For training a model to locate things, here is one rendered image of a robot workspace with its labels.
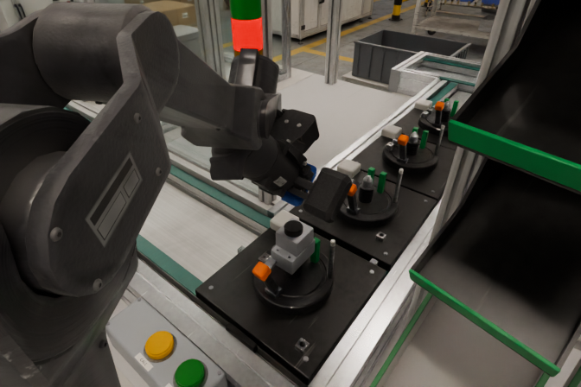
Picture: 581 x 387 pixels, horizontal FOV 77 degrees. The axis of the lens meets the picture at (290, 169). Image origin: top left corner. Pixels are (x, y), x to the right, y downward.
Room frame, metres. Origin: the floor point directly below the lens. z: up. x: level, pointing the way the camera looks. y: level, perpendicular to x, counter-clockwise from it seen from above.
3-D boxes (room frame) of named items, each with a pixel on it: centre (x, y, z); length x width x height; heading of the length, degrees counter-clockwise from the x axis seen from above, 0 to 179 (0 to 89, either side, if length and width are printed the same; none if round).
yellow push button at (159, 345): (0.31, 0.19, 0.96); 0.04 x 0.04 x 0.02
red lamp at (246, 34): (0.63, 0.07, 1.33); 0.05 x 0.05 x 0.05
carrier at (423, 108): (1.01, -0.46, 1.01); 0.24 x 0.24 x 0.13; 52
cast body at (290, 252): (0.43, -0.01, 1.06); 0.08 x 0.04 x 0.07; 142
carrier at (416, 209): (0.62, -0.16, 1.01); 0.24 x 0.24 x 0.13; 52
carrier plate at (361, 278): (0.42, 0.00, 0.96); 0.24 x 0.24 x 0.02; 52
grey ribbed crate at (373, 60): (2.42, -0.78, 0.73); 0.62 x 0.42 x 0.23; 52
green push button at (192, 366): (0.26, 0.14, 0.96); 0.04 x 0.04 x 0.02
